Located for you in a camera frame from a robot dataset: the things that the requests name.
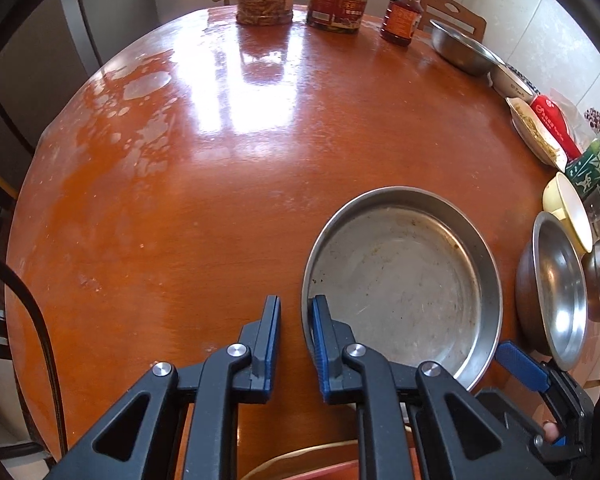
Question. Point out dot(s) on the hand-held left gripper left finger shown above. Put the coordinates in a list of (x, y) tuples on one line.
[(275, 340)]

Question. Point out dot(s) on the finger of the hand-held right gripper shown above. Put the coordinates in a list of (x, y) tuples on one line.
[(520, 362)]

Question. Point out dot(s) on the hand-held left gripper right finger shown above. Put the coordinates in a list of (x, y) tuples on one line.
[(319, 350)]

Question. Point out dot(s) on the large steel bowl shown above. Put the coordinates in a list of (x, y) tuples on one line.
[(560, 285)]

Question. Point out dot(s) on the round steel plate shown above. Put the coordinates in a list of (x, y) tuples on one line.
[(395, 270)]

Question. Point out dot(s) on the yellow bowl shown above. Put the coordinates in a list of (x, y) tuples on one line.
[(570, 205)]

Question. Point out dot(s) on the person's right hand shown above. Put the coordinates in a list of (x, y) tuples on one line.
[(551, 431)]

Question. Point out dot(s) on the green label plastic bottle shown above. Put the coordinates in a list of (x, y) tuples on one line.
[(592, 170)]

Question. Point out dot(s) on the white plate with food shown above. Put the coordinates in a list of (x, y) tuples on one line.
[(530, 125)]

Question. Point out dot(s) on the red packet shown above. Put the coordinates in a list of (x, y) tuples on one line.
[(552, 120)]

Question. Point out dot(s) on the bag of nuts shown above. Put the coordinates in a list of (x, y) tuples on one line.
[(599, 119)]

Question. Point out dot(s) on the clear plastic bag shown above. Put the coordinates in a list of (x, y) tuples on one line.
[(577, 110)]

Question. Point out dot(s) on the white printed ceramic bowl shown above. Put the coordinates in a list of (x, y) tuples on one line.
[(512, 82)]

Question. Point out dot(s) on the wide steel bowl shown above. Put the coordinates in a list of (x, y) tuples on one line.
[(460, 45)]

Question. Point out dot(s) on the red jar with orange lid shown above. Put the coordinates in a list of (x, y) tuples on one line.
[(335, 10)]

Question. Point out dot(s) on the brown sauce bottle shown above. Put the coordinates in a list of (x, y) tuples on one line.
[(400, 20)]

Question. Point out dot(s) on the grey refrigerator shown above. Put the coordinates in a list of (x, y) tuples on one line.
[(95, 15)]

